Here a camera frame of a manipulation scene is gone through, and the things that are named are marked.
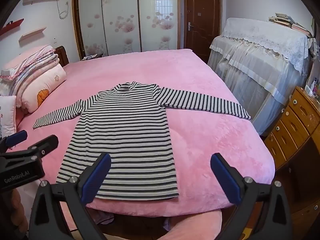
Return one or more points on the person's left forearm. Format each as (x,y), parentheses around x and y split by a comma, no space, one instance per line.
(17,210)

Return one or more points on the pink pillow with orange print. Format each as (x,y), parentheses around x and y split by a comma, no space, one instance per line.
(47,85)

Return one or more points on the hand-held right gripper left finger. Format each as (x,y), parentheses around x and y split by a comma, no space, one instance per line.
(97,177)

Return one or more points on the wooden dresser with drawers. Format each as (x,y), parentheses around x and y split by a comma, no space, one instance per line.
(297,122)

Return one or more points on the folded pink striped quilt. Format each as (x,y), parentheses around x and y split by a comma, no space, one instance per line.
(37,72)

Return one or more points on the stack of books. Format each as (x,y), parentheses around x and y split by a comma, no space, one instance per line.
(287,21)

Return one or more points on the red wall shelf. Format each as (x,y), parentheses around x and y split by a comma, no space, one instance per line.
(11,26)

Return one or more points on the black and white striped shirt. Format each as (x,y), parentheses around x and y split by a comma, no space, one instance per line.
(125,135)

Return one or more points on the dark wooden headboard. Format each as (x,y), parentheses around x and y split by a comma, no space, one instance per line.
(62,55)

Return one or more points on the furniture under white lace cover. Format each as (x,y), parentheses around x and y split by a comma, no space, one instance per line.
(250,67)

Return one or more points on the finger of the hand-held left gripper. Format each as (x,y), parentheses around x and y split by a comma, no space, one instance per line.
(45,145)
(17,137)

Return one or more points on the group of toiletry bottles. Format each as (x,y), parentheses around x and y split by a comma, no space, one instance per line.
(312,87)

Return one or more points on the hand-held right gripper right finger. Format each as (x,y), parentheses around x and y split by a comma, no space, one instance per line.
(225,177)

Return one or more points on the floral sliding door wardrobe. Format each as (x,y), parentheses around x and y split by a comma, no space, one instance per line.
(120,17)

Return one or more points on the person's pink-clad leg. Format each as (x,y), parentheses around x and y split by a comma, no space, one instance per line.
(195,225)

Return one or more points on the bed with pink blanket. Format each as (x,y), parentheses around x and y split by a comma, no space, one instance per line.
(200,142)

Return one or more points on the light wooden wall shelf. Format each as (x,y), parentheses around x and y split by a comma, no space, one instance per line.
(32,33)

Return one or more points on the brown wooden door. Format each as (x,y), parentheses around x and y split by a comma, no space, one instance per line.
(200,30)

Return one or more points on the white embroidered cushion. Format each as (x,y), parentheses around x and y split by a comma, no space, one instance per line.
(7,115)

